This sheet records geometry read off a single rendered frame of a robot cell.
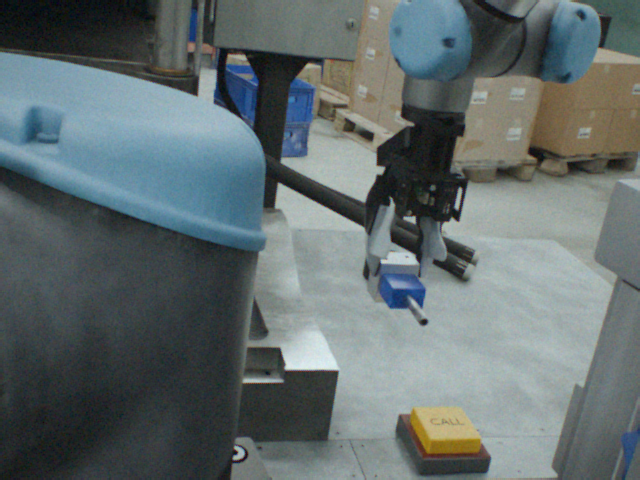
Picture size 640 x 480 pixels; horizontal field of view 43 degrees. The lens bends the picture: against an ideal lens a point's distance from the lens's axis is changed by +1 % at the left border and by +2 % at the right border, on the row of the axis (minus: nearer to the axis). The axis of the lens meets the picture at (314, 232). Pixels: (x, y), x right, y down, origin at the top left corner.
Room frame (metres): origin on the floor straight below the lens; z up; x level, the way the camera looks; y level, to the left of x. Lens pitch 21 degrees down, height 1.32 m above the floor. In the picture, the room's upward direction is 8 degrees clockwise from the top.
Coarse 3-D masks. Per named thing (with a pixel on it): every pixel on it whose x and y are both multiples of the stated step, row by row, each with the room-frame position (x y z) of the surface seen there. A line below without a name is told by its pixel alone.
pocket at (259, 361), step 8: (248, 352) 0.75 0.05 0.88; (256, 352) 0.76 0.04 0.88; (264, 352) 0.76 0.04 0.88; (272, 352) 0.76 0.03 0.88; (280, 352) 0.76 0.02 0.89; (248, 360) 0.75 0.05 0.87; (256, 360) 0.76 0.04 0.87; (264, 360) 0.76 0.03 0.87; (272, 360) 0.76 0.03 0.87; (280, 360) 0.75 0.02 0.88; (248, 368) 0.75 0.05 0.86; (256, 368) 0.76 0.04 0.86; (264, 368) 0.76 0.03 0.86; (272, 368) 0.76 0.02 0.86; (280, 368) 0.75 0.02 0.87; (248, 376) 0.74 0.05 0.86; (256, 376) 0.74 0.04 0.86; (264, 376) 0.74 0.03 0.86; (272, 376) 0.75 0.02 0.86; (280, 376) 0.75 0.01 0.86
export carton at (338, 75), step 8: (328, 64) 6.32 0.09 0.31; (336, 64) 6.20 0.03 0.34; (344, 64) 6.10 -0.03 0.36; (352, 64) 6.01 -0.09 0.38; (328, 72) 6.30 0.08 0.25; (336, 72) 6.17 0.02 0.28; (344, 72) 6.08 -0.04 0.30; (352, 72) 6.00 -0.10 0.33; (328, 80) 6.28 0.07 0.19; (336, 80) 6.16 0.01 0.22; (344, 80) 6.07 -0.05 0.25; (336, 88) 6.17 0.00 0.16; (344, 88) 6.06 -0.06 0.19
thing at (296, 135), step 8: (216, 104) 4.91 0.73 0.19; (224, 104) 4.81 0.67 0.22; (248, 120) 4.53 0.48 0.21; (288, 128) 4.59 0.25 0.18; (296, 128) 4.62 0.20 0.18; (304, 128) 4.65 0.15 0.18; (288, 136) 4.59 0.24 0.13; (296, 136) 4.63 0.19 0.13; (304, 136) 4.66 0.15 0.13; (288, 144) 4.61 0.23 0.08; (296, 144) 4.64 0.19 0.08; (304, 144) 4.67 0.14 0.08; (288, 152) 4.61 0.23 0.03; (296, 152) 4.64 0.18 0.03; (304, 152) 4.66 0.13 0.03
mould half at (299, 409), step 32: (288, 224) 1.03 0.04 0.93; (288, 256) 0.98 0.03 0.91; (256, 288) 0.91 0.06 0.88; (288, 288) 0.93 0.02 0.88; (288, 320) 0.83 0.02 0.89; (288, 352) 0.75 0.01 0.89; (320, 352) 0.76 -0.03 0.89; (256, 384) 0.71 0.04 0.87; (288, 384) 0.72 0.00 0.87; (320, 384) 0.73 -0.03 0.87; (256, 416) 0.71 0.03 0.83; (288, 416) 0.72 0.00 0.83; (320, 416) 0.73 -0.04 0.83
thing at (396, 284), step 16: (400, 256) 0.91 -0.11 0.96; (384, 272) 0.88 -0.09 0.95; (400, 272) 0.89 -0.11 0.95; (416, 272) 0.89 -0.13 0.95; (368, 288) 0.91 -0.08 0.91; (384, 288) 0.87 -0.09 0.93; (400, 288) 0.85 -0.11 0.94; (416, 288) 0.85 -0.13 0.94; (400, 304) 0.85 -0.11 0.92; (416, 304) 0.83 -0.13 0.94; (416, 320) 0.80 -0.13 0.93
